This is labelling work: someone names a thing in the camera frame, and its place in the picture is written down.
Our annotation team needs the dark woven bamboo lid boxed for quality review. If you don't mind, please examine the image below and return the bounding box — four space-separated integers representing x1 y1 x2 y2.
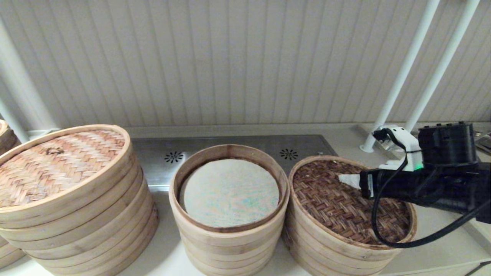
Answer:
288 155 418 265

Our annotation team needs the round steel counter lid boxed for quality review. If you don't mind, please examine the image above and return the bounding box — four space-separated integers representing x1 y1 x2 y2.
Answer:
475 131 491 154

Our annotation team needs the wide low bamboo steamer stack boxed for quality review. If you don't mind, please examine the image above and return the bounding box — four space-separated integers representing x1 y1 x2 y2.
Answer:
282 215 403 276

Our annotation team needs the pale round steamer liner cloth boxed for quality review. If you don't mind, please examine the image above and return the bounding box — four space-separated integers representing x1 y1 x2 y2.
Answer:
180 159 280 228

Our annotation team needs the large bamboo steamer stack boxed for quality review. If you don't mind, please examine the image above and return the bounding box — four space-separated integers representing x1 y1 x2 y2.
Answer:
0 153 160 276

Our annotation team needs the large light woven steamer lid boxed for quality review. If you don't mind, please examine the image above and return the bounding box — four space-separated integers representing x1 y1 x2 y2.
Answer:
0 124 135 230

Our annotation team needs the brown bamboo steamer at edge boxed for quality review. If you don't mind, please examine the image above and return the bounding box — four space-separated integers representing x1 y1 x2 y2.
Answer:
0 120 20 157

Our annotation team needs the bamboo steamer stack behind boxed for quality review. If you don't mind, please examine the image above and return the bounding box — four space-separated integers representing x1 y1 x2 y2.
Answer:
0 236 27 269

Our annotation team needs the white slanted metal pole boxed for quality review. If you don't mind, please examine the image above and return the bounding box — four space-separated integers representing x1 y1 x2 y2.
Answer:
405 0 480 133
359 0 440 154

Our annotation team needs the stainless steel steam plate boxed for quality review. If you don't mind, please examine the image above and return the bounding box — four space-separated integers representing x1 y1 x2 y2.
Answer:
130 135 338 192

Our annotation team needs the thick white pipe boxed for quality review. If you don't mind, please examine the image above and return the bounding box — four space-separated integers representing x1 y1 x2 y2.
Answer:
0 19 61 139

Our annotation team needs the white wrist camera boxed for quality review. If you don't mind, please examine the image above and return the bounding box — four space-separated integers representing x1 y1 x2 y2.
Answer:
373 125 423 172

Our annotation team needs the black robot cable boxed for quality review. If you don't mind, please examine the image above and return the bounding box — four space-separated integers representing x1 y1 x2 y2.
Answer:
371 128 491 248

